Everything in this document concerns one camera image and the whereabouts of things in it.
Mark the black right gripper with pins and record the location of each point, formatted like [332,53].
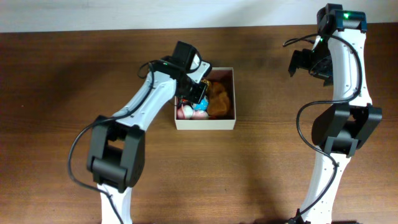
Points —
[300,62]

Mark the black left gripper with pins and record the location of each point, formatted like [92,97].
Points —
[193,91]

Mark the yellow small toy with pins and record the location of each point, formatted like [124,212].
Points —
[208,83]

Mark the blue grey ball toy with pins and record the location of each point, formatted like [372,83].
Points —
[201,105]

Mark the brown plush bear toy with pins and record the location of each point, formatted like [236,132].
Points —
[219,101]

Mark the pink white duck toy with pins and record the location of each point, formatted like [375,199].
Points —
[187,112]

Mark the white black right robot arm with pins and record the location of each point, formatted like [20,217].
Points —
[337,57]

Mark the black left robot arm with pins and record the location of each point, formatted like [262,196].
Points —
[117,146]

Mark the white cardboard box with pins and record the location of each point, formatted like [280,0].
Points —
[225,76]

